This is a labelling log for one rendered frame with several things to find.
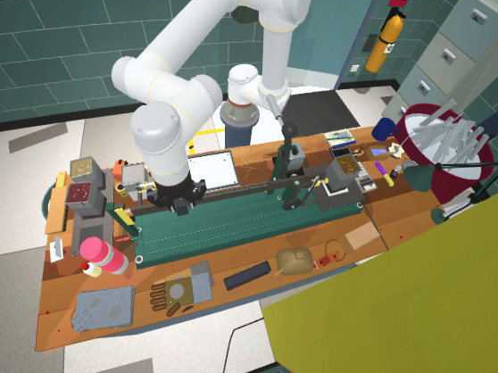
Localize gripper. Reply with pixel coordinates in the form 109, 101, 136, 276
146, 170, 208, 216

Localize empty grey tin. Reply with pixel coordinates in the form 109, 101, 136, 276
120, 162, 151, 195

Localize yellow beam pointer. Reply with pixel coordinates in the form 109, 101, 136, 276
112, 207, 136, 228

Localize dark scale beam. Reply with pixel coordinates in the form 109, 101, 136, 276
124, 175, 324, 215

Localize grey tin red sample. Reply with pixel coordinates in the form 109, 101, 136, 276
64, 181, 108, 220

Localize grey tin gold sample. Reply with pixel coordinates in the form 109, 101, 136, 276
69, 155, 104, 189

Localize grey block on scale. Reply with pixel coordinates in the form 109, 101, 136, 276
286, 142, 306, 172

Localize dark grey scale platform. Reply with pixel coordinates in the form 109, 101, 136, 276
311, 182, 366, 212

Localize black floor mat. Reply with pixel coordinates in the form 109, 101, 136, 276
278, 88, 361, 137

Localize grey tin gold contents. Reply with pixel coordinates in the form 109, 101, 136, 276
326, 154, 361, 191

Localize tan mat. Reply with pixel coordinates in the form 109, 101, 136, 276
344, 220, 381, 251

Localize pink bottle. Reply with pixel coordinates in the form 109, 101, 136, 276
79, 236, 129, 276

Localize grey pad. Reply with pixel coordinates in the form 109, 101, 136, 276
189, 260, 215, 305

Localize brown work glove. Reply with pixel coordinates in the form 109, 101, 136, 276
149, 278, 195, 319

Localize small yellow red-capped bottle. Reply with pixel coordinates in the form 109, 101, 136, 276
80, 261, 104, 279

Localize dark blue case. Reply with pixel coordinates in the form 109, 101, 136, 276
222, 261, 272, 292

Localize wooden board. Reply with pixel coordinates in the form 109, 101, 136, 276
45, 186, 68, 236

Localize grey cloth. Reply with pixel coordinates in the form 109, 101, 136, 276
70, 286, 137, 335

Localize green round bin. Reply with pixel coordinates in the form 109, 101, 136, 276
41, 180, 60, 221

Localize black knob lever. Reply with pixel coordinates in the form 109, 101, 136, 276
281, 121, 299, 175

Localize tan pouch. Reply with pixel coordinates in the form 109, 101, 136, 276
275, 246, 315, 277

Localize calculator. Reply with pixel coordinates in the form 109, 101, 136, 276
323, 128, 357, 148

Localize white grey device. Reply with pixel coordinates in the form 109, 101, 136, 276
357, 170, 378, 194

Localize brown clipboard blue note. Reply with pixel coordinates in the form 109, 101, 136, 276
359, 141, 394, 162

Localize purple yellow marker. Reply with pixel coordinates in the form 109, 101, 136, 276
373, 161, 395, 187

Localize blue mug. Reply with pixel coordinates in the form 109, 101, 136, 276
370, 117, 400, 143

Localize olive yellow box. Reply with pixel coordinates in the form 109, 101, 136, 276
260, 197, 498, 373

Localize green desk lamp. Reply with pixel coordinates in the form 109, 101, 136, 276
402, 160, 498, 226

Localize yellow fire extinguisher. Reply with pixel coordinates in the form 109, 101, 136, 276
363, 7, 407, 74

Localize white tube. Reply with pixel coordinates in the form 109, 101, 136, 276
447, 119, 477, 162
411, 98, 458, 134

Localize red bin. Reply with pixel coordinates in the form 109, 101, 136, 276
394, 103, 496, 206

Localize grey filing cabinet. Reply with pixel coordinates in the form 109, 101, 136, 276
380, 0, 498, 125

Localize green beam post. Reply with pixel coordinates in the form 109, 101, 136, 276
104, 202, 142, 241

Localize white board grey frame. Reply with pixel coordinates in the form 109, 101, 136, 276
186, 149, 239, 193

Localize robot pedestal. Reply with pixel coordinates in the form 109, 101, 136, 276
219, 102, 261, 148

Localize grey cylinder handle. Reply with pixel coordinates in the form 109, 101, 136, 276
265, 94, 286, 127

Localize black cable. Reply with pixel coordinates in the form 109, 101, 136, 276
222, 316, 266, 373

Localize white angle bracket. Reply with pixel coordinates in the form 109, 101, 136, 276
323, 184, 350, 199

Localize orange tag with ring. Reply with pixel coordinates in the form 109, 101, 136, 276
312, 238, 348, 270

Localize dark wall plate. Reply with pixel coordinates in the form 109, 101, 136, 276
361, 33, 381, 54

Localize blue grey door frame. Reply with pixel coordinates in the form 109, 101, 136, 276
333, 0, 391, 91

